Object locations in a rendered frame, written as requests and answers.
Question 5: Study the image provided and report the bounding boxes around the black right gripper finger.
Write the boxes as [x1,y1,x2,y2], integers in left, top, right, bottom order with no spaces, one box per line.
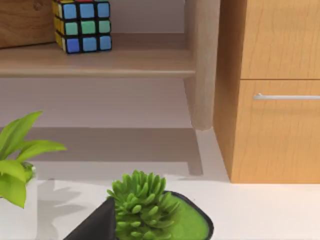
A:
[62,196,116,240]

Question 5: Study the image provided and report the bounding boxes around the succulent in black pot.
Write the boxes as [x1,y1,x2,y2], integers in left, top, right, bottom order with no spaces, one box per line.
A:
[106,169,215,240]

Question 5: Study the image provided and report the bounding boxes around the leafy plant in white pot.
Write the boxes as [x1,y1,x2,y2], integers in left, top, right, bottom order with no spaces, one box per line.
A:
[0,110,68,240]

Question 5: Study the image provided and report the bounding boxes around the pale wooden open shelf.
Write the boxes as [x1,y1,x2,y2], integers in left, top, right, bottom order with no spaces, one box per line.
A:
[0,0,221,132]

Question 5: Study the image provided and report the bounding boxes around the wooden drawer front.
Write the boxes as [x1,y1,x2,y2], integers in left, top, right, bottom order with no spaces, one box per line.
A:
[231,79,320,184]

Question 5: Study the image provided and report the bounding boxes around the multicoloured puzzle cube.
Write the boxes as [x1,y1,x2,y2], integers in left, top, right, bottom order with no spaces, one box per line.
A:
[51,0,113,55]

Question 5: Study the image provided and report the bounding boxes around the brown wooden box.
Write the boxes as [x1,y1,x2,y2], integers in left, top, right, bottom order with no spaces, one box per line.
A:
[0,0,57,49]

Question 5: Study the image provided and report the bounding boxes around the orange wooden cupboard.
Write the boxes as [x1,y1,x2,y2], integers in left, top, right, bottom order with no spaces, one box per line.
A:
[212,0,320,184]

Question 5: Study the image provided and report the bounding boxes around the long metal handle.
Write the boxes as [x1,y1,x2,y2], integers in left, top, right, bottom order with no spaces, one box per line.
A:
[252,92,320,101]

